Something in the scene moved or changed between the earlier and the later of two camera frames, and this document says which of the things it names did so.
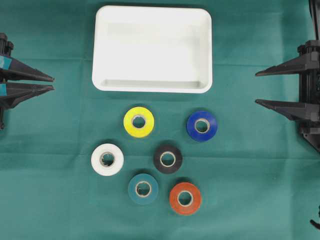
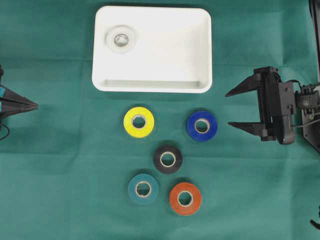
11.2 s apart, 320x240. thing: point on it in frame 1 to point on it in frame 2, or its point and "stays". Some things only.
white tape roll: x=118 y=162 to x=116 y=30
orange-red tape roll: x=181 y=187 stays
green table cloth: x=77 y=164 stays
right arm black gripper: x=309 y=111 to x=277 y=106
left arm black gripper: x=12 y=94 to x=7 y=108
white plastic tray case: x=145 y=48 stays
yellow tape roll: x=130 y=128 stays
